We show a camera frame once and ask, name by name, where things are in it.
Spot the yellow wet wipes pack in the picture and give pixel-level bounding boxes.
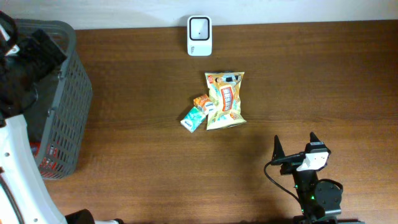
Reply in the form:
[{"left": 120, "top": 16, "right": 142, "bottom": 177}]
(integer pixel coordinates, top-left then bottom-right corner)
[{"left": 205, "top": 72, "right": 246, "bottom": 131}]

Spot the orange Kleenex tissue pack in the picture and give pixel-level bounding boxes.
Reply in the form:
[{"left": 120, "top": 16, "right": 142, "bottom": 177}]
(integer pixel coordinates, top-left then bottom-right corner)
[{"left": 193, "top": 94, "right": 216, "bottom": 115}]

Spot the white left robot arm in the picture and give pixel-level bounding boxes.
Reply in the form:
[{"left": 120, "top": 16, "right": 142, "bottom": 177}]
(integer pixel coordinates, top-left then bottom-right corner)
[{"left": 1, "top": 13, "right": 95, "bottom": 223}]

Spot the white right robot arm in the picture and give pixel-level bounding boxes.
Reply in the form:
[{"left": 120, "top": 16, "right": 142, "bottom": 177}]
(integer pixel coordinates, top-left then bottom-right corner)
[{"left": 268, "top": 132, "right": 343, "bottom": 223}]

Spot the white barcode scanner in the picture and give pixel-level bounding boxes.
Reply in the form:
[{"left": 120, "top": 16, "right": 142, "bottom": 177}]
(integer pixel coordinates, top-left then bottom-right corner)
[{"left": 187, "top": 15, "right": 213, "bottom": 57}]

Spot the grey plastic basket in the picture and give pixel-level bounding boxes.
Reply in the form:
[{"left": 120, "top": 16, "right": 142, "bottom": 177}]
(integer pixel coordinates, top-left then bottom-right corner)
[{"left": 16, "top": 19, "right": 93, "bottom": 180}]

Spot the green Kleenex tissue pack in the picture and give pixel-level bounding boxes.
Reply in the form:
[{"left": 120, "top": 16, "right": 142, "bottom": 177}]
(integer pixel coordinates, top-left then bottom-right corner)
[{"left": 180, "top": 106, "right": 206, "bottom": 133}]

